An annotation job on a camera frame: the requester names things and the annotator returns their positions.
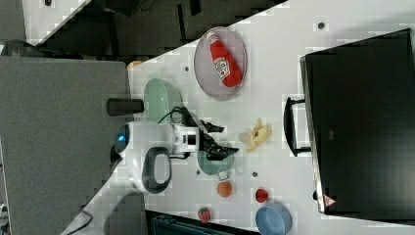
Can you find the red plush ketchup bottle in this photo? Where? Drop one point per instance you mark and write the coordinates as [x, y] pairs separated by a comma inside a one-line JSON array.
[[224, 63]]

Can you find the green cup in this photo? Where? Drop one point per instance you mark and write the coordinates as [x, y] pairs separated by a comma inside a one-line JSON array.
[[221, 169]]

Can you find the orange toy fruit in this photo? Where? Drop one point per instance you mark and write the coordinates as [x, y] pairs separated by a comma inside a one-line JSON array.
[[224, 189]]

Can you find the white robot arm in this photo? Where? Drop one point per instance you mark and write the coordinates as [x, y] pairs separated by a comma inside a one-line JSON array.
[[141, 144]]

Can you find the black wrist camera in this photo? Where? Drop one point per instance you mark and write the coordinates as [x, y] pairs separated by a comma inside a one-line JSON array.
[[189, 119]]

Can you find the black toaster oven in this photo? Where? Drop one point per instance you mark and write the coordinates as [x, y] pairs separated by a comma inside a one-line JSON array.
[[360, 110]]

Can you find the black cylinder post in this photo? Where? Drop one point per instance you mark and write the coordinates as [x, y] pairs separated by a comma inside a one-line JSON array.
[[122, 107]]

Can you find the green perforated colander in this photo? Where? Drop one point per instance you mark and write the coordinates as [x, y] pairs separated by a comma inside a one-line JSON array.
[[160, 98]]

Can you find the grey round plate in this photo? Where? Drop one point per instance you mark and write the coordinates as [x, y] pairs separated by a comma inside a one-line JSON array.
[[205, 72]]

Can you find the blue bowl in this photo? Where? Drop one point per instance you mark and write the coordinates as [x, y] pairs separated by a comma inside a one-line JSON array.
[[273, 219]]

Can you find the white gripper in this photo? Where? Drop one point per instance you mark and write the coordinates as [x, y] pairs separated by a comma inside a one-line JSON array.
[[187, 139]]

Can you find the grey partition panel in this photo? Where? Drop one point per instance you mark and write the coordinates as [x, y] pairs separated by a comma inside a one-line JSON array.
[[56, 137]]

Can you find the red toy strawberry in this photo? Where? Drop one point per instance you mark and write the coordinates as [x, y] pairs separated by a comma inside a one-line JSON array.
[[204, 215]]

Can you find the yellow plush banana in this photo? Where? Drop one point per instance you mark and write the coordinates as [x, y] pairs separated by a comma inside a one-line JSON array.
[[258, 135]]

